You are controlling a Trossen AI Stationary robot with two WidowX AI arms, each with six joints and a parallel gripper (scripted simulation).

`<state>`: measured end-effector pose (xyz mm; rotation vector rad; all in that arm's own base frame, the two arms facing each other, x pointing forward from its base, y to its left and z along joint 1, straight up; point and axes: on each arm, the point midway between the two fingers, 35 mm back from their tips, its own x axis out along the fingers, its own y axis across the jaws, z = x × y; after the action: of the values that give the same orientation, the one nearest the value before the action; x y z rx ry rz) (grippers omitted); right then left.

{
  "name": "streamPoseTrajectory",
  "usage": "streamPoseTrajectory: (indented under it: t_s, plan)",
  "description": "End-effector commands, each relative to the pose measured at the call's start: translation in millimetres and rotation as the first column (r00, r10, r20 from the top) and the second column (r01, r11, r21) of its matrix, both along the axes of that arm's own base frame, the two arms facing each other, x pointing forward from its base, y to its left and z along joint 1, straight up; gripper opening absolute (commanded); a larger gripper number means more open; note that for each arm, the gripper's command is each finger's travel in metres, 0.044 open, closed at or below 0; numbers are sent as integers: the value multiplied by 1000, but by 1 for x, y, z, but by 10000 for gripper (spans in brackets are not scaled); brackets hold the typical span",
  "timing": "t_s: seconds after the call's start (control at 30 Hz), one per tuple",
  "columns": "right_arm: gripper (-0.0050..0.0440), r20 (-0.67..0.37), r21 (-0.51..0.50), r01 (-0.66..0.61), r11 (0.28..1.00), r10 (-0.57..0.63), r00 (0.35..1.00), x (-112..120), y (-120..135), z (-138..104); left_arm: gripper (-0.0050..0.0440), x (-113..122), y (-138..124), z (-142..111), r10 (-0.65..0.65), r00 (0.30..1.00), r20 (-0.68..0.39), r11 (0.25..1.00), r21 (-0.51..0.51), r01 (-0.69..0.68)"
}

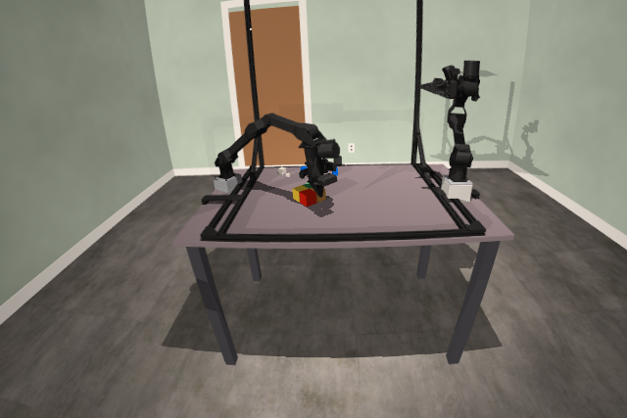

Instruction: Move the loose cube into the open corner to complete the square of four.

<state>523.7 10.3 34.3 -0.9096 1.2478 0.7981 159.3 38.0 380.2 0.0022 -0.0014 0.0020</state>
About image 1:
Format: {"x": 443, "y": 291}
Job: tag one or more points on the yellow cube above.
{"x": 296, "y": 190}

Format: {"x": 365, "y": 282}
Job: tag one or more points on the wooden cube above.
{"x": 319, "y": 199}

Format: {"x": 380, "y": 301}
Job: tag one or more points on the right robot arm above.
{"x": 314, "y": 149}

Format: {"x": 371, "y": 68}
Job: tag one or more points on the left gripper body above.
{"x": 454, "y": 88}

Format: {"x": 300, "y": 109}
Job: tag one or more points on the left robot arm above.
{"x": 462, "y": 157}

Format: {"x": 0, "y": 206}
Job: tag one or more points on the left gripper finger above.
{"x": 440, "y": 89}
{"x": 434, "y": 82}

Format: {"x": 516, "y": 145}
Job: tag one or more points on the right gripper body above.
{"x": 316, "y": 170}

